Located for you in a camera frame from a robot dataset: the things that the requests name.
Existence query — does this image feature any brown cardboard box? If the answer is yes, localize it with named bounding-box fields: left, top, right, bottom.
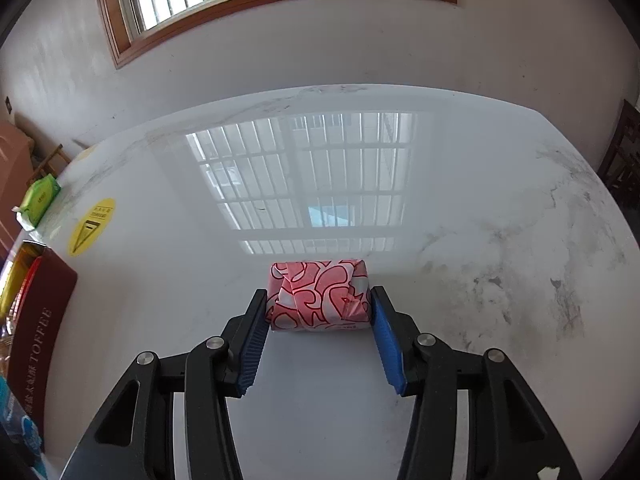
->
left=0, top=120, right=37, bottom=266

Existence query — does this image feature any green tissue pack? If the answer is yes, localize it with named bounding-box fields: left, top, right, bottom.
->
left=12, top=175, right=62, bottom=229

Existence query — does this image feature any yellow round sticker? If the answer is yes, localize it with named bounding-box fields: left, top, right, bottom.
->
left=67, top=197, right=117, bottom=259

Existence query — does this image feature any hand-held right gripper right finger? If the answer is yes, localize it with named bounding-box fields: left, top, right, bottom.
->
left=370, top=285, right=583, bottom=480

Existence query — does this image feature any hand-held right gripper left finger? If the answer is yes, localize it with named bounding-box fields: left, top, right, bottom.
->
left=60, top=287, right=271, bottom=480

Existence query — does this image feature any maroon gift box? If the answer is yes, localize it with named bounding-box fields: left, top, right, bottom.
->
left=0, top=239, right=79, bottom=428

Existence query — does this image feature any pink patterned snack packet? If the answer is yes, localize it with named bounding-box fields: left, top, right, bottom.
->
left=266, top=258, right=374, bottom=335

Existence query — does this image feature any light wooden chair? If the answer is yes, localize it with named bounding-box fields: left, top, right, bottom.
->
left=27, top=143, right=72, bottom=187

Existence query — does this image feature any dark wooden chair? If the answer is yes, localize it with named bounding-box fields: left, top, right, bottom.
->
left=597, top=98, right=640, bottom=212

